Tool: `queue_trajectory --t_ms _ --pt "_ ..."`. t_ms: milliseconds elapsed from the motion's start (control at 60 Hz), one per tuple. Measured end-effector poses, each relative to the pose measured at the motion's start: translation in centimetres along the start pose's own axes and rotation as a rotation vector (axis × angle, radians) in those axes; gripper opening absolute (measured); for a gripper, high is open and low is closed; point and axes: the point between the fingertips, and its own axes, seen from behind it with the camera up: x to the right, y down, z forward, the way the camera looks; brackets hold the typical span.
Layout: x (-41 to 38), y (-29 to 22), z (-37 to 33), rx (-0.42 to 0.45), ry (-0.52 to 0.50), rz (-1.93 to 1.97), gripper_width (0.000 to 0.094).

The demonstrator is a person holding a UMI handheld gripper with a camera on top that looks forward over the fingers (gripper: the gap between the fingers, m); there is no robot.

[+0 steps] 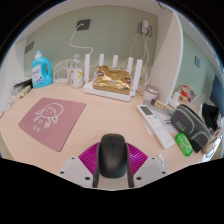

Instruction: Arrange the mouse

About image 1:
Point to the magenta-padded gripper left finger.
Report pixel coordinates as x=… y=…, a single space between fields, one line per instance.
x=87 y=156

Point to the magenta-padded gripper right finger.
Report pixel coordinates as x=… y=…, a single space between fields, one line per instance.
x=138 y=158

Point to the black computer mouse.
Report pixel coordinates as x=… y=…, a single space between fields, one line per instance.
x=112 y=156

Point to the pink mouse pad with drawing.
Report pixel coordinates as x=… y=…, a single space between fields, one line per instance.
x=66 y=123

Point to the small white tube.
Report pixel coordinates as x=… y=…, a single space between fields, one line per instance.
x=162 y=158

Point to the white remote control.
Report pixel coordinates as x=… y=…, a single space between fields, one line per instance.
x=156 y=126

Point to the small brown box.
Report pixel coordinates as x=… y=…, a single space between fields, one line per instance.
x=158 y=104

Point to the grey pencil case green trim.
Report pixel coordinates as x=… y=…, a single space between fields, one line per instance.
x=190 y=126

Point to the white router with antennas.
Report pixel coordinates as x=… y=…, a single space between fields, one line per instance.
x=106 y=95

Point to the small round white jar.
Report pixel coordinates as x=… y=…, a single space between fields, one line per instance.
x=151 y=94

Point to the white power strip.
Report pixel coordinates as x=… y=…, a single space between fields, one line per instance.
x=61 y=80

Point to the gold foil bag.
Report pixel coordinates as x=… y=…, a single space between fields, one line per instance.
x=111 y=80

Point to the small red toy figure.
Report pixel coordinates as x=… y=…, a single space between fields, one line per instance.
x=186 y=94

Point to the clear bottle with white label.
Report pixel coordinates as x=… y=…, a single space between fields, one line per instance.
x=76 y=75

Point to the black cloth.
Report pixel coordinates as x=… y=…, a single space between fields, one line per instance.
x=210 y=115

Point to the pale yellow small box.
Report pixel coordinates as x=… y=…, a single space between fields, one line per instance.
x=24 y=92

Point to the blue detergent bottle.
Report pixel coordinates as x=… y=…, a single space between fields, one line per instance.
x=41 y=73

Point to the clear plastic bag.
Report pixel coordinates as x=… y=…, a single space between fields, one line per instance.
x=7 y=105

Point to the white shelf unit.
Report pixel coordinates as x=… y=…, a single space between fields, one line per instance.
x=168 y=66

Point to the patterned flat book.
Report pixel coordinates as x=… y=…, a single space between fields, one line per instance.
x=22 y=82

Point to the dark monitor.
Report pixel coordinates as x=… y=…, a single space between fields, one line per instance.
x=217 y=96

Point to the grey wall switch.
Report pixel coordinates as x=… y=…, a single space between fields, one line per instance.
x=197 y=61

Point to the dark grey wall plate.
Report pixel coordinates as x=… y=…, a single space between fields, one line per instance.
x=29 y=47

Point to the white wall charger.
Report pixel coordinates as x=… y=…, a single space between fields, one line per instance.
x=144 y=27

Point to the dark grey wall socket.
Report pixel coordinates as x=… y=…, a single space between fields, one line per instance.
x=83 y=24

